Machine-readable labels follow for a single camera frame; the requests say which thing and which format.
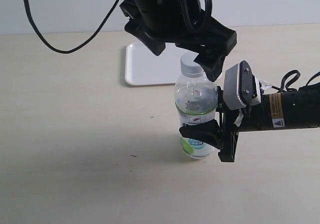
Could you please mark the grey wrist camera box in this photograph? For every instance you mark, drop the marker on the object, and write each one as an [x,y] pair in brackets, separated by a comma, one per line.
[242,88]

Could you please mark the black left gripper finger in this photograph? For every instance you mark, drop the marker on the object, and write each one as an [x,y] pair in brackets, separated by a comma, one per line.
[133,28]
[212,64]

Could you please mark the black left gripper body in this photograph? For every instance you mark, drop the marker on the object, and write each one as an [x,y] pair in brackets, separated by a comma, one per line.
[213,38]

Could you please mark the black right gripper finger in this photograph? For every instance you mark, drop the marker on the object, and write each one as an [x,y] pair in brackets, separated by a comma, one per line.
[207,132]

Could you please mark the clear plastic water bottle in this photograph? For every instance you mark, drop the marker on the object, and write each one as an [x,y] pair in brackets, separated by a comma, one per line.
[196,101]

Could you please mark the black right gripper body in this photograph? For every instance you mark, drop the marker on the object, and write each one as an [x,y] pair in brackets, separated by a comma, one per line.
[232,122]

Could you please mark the white rectangular tray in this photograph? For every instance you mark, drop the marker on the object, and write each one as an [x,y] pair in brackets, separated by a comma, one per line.
[143,68]

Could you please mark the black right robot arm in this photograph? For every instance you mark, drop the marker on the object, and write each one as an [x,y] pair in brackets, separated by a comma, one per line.
[287,110]

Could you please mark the white bottle cap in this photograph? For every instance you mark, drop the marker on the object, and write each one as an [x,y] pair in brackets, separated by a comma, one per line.
[189,68]

